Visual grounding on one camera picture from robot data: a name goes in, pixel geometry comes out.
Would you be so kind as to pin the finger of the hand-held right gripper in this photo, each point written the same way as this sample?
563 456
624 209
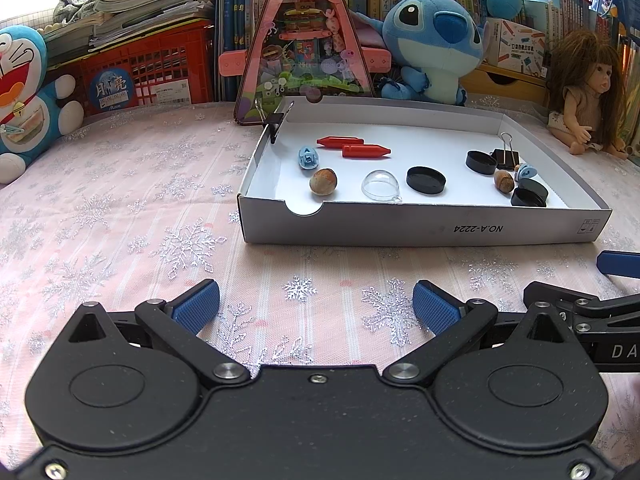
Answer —
617 263
600 312

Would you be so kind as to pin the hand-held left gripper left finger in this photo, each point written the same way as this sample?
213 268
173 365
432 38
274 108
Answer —
197 305

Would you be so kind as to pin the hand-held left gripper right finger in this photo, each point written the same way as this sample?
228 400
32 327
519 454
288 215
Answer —
435 305

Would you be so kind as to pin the white cardboard tray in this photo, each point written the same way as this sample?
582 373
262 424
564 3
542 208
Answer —
400 227

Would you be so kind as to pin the blue plastic toy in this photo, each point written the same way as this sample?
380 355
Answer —
526 172
307 157

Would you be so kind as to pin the clear plastic dome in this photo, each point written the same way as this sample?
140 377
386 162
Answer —
381 185

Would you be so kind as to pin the black binder clip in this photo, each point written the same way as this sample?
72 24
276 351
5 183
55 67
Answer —
506 157
274 122

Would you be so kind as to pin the red crayon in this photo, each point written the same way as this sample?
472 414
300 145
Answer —
365 151
335 142

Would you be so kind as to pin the pink snowflake tablecloth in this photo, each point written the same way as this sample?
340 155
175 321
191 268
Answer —
125 210

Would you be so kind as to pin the brown-haired doll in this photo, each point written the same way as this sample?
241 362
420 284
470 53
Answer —
585 95

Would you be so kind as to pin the wooden drawer box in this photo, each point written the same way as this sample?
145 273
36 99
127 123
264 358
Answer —
500 87

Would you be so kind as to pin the red plastic crate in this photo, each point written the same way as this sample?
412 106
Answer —
165 70

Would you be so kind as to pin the white printed cardboard box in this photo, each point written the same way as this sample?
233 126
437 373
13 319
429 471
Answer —
520 45

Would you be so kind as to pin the blue alien plush toy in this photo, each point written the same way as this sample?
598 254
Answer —
430 60

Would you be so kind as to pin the blue robot cat plush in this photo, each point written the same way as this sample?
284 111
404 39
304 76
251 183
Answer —
20 125

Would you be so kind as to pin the pink triangular toy house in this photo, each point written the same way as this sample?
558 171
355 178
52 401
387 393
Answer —
300 35

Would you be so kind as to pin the row of upright books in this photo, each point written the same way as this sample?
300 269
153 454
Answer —
235 10

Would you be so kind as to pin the grey cloth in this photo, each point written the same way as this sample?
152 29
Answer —
75 5

